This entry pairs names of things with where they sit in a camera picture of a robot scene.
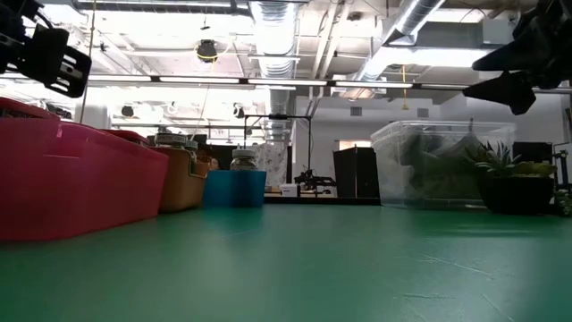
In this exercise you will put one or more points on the person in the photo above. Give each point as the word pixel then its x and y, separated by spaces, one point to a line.
pixel 210 161

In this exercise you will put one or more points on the background black robot arm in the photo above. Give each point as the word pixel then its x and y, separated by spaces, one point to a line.
pixel 315 181

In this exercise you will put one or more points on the green-lid spice jar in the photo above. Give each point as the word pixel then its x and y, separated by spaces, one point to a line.
pixel 192 152
pixel 170 140

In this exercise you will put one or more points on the red-lid spice tin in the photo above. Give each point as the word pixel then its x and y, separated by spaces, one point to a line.
pixel 129 136

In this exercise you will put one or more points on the orange plastic bin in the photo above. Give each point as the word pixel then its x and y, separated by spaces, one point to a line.
pixel 179 188

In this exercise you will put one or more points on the black cabinet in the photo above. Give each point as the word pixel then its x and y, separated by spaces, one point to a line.
pixel 357 172

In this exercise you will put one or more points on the small pale succulent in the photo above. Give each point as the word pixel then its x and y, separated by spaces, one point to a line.
pixel 565 203

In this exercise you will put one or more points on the black overhead camera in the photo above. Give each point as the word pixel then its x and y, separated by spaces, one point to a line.
pixel 206 50

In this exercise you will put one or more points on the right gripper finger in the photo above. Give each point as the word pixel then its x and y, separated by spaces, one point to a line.
pixel 509 89
pixel 518 58

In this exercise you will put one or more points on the small white box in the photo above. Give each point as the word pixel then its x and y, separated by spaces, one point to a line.
pixel 288 190

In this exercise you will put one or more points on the green table mat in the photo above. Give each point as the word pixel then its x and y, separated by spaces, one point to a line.
pixel 286 268

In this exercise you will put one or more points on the pink plastic bin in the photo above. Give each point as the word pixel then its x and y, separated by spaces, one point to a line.
pixel 80 179

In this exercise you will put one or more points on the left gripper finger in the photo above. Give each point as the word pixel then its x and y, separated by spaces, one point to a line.
pixel 49 58

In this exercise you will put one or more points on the overhead light bar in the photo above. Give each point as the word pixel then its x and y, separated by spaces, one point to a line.
pixel 243 81

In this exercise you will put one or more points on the silver ventilation duct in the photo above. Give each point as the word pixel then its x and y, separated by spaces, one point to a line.
pixel 275 44
pixel 411 22

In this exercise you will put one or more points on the clear plastic storage container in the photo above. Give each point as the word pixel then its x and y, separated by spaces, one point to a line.
pixel 389 179

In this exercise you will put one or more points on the white-lid spice jar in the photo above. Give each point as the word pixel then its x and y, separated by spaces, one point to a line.
pixel 244 160

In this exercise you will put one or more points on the grey white cloth pile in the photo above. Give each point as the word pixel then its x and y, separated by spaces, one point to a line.
pixel 438 170

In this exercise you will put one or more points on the potted green succulent plant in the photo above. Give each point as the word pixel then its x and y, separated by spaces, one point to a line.
pixel 514 192

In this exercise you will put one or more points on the black metal stand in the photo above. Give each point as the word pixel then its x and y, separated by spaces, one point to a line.
pixel 277 116

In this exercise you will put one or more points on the blue plastic bin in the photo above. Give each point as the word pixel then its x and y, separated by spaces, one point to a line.
pixel 234 190

